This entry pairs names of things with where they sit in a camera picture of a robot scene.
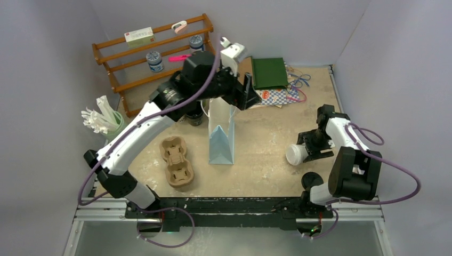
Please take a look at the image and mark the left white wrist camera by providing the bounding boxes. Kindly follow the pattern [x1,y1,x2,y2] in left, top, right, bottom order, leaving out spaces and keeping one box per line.
[220,37,247,77]

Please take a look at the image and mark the single white paper cup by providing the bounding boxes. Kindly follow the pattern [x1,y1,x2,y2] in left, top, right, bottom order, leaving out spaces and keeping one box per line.
[294,144,309,164]

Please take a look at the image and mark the checkered patterned paper bag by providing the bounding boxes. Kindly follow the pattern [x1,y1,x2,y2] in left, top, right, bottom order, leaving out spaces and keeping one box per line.
[256,87,307,107]

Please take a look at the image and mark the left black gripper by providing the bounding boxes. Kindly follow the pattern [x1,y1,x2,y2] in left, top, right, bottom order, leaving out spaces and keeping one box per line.
[195,59,261,110]

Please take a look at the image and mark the pink white stapler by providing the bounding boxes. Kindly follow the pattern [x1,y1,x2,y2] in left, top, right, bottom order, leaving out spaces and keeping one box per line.
[171,20,188,35]

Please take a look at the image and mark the pink marker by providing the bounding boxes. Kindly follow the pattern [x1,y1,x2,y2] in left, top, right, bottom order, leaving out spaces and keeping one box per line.
[168,54,191,62]

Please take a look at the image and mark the brown pulp cup carrier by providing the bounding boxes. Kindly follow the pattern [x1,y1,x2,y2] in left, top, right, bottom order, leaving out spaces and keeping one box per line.
[159,136,195,188]

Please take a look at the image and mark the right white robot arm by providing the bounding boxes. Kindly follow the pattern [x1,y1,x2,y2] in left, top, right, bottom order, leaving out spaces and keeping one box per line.
[296,105,381,217]

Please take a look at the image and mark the purple cable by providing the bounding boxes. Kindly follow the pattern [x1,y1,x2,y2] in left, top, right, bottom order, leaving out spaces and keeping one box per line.
[77,35,223,249]
[300,122,422,241]

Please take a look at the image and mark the blue white jar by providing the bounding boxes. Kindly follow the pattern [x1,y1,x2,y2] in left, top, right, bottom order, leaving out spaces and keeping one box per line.
[189,35,205,52]
[146,51,164,73]

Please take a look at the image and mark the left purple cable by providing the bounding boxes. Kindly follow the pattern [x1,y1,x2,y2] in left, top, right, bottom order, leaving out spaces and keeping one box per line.
[77,35,223,249]

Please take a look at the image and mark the green paper bag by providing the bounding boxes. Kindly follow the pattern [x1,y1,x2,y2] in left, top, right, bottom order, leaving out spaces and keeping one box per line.
[252,58,288,90]

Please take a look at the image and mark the white wrapped straws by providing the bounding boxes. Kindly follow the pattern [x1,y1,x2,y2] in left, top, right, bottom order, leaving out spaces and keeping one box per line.
[80,95,117,133]

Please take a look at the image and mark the light blue paper bag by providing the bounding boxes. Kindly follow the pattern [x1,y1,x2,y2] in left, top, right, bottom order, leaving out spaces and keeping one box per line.
[202,98,237,165]

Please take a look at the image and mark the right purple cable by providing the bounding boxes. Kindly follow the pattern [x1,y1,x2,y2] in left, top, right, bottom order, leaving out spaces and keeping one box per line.
[300,122,422,241]

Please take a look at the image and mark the green straw holder cup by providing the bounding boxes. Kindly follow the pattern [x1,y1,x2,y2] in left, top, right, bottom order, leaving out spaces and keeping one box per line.
[103,111,128,141]

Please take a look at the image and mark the black cup lid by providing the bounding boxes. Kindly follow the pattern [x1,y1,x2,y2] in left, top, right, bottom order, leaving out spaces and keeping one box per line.
[301,172,324,190]

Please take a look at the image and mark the right blue white jar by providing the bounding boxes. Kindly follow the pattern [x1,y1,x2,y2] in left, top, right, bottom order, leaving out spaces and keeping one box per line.
[189,35,205,52]

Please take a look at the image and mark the left blue white jar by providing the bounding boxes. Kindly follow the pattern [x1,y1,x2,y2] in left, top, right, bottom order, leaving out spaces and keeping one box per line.
[146,51,164,73]

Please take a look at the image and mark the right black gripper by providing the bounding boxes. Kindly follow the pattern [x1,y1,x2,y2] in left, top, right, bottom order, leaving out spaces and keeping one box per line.
[297,129,334,163]

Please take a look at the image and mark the white cup lid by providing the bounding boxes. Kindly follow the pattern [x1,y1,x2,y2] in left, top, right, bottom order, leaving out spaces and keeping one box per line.
[286,144,299,166]

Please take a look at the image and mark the black paper cup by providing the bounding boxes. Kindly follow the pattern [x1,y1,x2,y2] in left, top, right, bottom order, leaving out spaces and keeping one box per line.
[185,111,204,126]

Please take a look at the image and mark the white green box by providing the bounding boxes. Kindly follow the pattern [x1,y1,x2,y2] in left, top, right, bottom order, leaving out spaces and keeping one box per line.
[124,27,155,49]

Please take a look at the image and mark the wooden shelf rack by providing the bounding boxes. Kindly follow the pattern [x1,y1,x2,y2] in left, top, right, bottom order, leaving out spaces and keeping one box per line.
[92,13,215,117]

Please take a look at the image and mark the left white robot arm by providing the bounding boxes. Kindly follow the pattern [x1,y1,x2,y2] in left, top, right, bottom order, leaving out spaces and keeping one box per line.
[84,45,261,218]

